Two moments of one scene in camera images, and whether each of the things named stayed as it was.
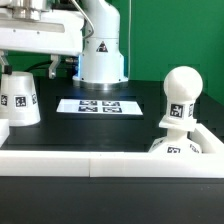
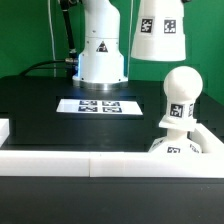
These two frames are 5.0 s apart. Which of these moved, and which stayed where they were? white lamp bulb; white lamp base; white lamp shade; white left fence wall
Moved: white lamp shade
Stayed: white left fence wall; white lamp base; white lamp bulb
